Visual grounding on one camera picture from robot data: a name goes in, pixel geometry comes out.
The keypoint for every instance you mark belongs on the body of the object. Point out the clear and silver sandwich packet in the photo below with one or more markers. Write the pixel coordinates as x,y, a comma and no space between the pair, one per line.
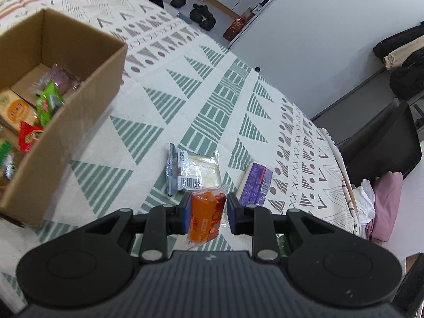
193,174

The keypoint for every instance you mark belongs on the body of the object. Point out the red snack packet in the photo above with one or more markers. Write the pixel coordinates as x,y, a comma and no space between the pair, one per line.
28,135

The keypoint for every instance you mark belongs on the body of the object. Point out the white cloth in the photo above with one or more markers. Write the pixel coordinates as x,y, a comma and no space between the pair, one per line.
364,202

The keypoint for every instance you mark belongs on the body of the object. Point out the clear pink snack packet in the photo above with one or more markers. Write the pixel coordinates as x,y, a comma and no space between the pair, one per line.
58,78

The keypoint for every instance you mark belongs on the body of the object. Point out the red gift box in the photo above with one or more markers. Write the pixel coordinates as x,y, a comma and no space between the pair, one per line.
237,26

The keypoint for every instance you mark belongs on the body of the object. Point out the beige garment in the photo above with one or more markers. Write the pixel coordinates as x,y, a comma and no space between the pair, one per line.
402,54

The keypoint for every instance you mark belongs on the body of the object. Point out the green triangle patterned tablecloth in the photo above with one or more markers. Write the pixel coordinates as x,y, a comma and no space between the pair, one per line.
198,89

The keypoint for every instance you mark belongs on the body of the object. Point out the pink cloth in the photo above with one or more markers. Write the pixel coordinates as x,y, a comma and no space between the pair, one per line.
386,205

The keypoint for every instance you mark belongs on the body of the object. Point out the orange label snack packet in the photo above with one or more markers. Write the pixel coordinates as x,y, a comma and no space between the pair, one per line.
15,111

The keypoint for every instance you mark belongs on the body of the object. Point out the brown cardboard box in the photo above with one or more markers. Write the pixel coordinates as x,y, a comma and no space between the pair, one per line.
79,129

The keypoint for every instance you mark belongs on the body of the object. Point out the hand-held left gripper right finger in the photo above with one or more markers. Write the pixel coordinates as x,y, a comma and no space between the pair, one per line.
232,214

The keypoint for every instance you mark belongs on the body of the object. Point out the green and white snack packet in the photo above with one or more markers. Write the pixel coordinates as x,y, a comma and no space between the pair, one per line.
5,149

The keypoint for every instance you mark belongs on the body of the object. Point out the green foil snack packet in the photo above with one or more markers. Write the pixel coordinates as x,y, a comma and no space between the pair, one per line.
48,103

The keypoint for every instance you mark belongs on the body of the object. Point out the purple snack packet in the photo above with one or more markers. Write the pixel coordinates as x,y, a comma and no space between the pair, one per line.
255,185

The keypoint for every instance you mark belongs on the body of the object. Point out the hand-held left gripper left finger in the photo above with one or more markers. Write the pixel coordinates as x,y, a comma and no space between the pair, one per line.
188,212

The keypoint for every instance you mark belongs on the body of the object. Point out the black jacket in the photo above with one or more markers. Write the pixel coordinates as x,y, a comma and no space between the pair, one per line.
397,41

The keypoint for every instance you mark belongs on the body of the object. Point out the black fuzzy garment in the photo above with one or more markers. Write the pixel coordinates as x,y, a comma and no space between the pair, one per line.
409,79

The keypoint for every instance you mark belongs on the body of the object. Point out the black chair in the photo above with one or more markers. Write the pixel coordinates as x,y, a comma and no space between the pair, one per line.
381,145

